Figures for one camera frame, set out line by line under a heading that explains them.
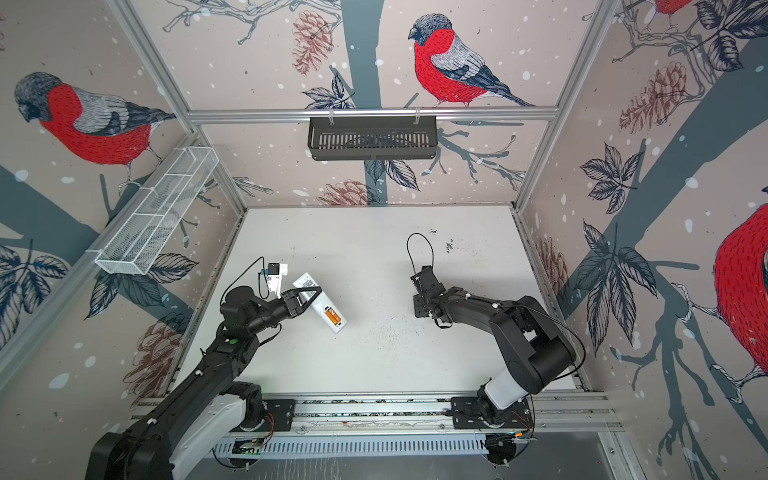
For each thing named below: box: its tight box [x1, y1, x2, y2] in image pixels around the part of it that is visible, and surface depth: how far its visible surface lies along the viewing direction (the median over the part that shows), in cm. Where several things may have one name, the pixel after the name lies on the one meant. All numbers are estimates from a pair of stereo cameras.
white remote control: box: [292, 272, 347, 334], surface depth 78 cm
